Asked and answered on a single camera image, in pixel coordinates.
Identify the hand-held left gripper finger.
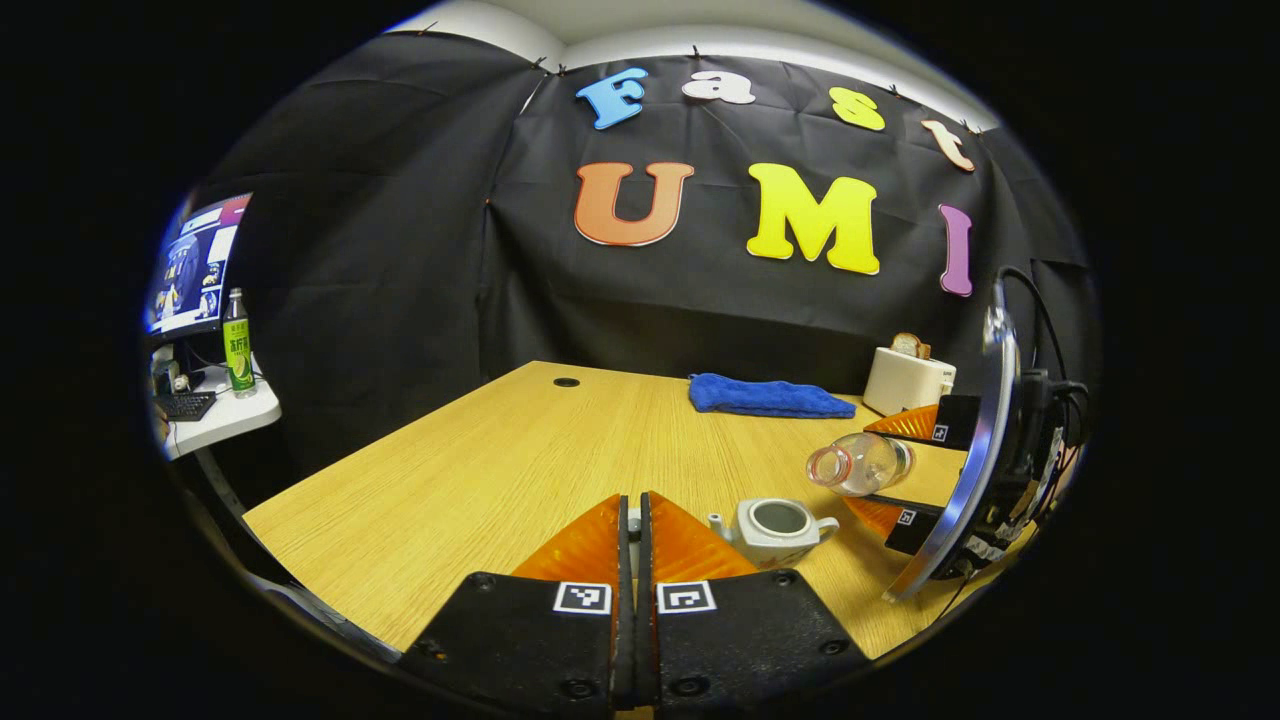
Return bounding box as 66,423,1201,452
400,495,633,713
636,492,871,713

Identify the clear plastic water bottle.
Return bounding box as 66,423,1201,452
806,431,916,498

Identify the white ceramic teacup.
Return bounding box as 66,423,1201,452
708,497,841,569

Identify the green drink bottle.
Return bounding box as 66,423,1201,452
222,288,257,398

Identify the white toaster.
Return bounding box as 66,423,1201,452
863,346,957,418

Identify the blue folded towel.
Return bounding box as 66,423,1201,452
688,373,857,419

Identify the white side table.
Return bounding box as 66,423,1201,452
155,360,283,461

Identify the black keyboard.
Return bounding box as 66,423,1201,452
155,391,218,422

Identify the computer monitor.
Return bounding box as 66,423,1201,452
148,193,253,336

